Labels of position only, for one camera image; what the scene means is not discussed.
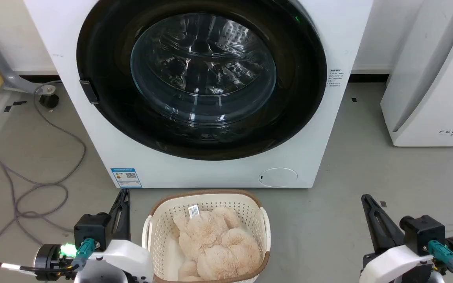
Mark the small printed text sticker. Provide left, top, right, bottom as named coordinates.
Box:
left=328, top=69, right=345, bottom=88

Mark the blue energy label sticker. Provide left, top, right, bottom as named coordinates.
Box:
left=110, top=168, right=142, bottom=188

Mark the grey floor cable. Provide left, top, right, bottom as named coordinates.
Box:
left=0, top=81, right=88, bottom=268

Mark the round white filter cover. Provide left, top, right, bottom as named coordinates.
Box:
left=259, top=168, right=298, bottom=187

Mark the black floor tape strip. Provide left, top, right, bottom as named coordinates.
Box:
left=3, top=101, right=27, bottom=113

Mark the white front-load washing machine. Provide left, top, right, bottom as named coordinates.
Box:
left=23, top=0, right=374, bottom=189

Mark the beige plush toy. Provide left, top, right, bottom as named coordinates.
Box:
left=173, top=207, right=262, bottom=282

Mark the teal right camera connector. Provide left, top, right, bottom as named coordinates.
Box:
left=427, top=240, right=453, bottom=270

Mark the round black glass washer door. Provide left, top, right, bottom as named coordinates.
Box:
left=76, top=0, right=328, bottom=161

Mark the teal camera connector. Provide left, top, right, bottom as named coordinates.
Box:
left=72, top=238, right=96, bottom=272
left=427, top=240, right=453, bottom=270

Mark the teal left camera connector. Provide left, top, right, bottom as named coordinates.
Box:
left=72, top=238, right=96, bottom=272

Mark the grey metal pipe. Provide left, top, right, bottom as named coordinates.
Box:
left=0, top=39, right=60, bottom=94

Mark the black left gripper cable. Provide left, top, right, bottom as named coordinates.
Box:
left=0, top=261, right=81, bottom=278

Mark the black round foot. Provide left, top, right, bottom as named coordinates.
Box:
left=39, top=94, right=60, bottom=112

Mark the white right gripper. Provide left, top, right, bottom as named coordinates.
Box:
left=360, top=194, right=453, bottom=283

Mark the white perforated laundry basket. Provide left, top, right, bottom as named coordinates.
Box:
left=142, top=189, right=271, bottom=283

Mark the white air purifier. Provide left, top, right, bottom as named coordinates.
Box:
left=380, top=0, right=453, bottom=147

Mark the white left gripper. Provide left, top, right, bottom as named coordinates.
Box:
left=34, top=189, right=155, bottom=283

